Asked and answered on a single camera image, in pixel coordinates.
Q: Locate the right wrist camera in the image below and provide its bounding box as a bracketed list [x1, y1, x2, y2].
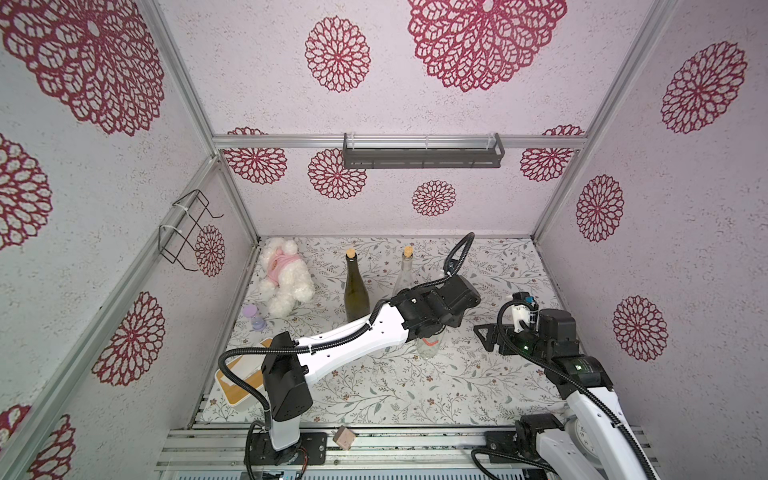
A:
[511, 292, 539, 333]

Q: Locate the black wire wall basket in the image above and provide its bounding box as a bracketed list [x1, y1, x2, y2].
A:
[156, 189, 226, 276]

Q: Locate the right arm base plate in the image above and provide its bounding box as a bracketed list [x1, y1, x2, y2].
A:
[484, 430, 546, 464]

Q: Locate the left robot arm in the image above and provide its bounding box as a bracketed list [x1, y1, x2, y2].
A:
[261, 275, 481, 452]

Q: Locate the small purple capped jar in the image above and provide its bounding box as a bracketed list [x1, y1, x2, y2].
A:
[242, 304, 267, 332]

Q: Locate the tall clear corked bottle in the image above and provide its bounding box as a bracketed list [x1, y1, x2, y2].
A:
[393, 246, 415, 296]

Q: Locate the dark green wine bottle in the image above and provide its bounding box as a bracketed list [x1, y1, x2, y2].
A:
[344, 248, 371, 322]

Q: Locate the black wall shelf rack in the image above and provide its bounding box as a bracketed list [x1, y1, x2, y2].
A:
[342, 134, 506, 170]

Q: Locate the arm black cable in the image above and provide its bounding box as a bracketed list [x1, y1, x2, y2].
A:
[469, 299, 661, 480]
[217, 232, 476, 480]

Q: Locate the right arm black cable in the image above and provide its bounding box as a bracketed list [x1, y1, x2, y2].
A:
[469, 299, 661, 480]

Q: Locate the white analog clock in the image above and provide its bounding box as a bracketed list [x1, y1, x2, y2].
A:
[566, 417, 594, 456]

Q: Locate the white plush toy pink shirt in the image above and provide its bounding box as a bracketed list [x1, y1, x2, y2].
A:
[259, 237, 315, 318]

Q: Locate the clear bottle with red label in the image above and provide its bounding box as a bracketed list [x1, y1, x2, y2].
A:
[415, 328, 446, 359]

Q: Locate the small wooden block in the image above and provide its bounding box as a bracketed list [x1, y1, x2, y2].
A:
[333, 426, 357, 451]

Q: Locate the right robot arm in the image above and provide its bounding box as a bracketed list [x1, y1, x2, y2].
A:
[470, 300, 659, 479]

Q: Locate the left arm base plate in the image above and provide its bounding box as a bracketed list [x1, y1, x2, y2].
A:
[244, 432, 328, 466]

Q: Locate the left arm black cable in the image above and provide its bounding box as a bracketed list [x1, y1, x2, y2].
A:
[217, 232, 476, 480]

